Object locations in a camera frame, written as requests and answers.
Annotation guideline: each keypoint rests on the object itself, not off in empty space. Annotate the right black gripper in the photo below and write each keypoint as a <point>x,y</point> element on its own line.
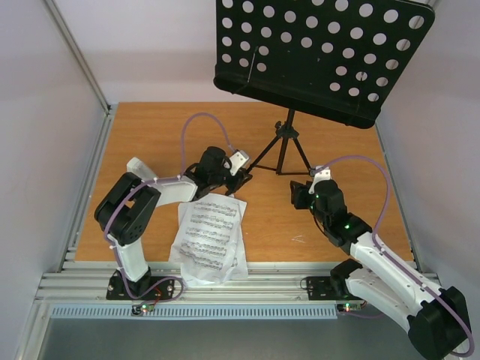
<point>301,193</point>

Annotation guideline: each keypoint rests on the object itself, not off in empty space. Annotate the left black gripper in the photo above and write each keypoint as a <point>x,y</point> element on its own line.
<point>240,181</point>

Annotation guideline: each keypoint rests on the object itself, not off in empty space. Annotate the white metronome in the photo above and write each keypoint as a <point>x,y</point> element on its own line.
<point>140,169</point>

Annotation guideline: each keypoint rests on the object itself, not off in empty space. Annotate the black music stand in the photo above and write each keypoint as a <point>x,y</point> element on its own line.
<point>337,60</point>

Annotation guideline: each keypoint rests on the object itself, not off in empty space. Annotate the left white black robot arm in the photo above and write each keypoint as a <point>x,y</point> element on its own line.
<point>125,212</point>

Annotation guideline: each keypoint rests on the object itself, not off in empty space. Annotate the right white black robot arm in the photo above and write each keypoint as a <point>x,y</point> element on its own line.
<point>435,319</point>

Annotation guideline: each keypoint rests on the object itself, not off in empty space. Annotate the white sheet music paper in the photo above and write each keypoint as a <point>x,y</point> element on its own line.
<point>213,213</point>

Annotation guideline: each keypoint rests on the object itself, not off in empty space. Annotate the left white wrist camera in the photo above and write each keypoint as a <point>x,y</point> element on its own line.
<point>238,160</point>

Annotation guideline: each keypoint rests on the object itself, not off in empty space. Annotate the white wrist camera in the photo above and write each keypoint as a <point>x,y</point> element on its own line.
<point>319,174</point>
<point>238,160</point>

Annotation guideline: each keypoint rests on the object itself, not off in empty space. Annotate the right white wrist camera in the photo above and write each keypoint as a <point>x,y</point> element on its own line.
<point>319,174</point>

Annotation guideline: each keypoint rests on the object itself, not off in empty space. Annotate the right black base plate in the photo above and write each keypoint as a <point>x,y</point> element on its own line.
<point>325,288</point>

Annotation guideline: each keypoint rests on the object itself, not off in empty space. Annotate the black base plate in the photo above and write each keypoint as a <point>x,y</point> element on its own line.
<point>325,288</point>
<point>149,289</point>

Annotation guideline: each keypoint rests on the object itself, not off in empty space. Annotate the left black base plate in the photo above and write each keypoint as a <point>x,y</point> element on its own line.
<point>149,289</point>

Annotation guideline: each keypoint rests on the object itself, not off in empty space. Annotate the grey slotted cable duct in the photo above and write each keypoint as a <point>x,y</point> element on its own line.
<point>197,312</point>

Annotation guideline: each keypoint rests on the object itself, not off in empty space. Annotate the left aluminium frame post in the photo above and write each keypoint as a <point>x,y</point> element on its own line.
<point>67,35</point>

